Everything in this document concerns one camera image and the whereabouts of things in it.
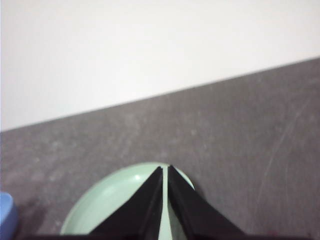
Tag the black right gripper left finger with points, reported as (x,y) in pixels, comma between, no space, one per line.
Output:
(140,215)

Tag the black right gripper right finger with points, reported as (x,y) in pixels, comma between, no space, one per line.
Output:
(192,212)

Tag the pale green plate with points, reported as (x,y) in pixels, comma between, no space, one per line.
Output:
(112,195)

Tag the blue ribbed bowl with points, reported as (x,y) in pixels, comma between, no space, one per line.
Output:
(6,212)

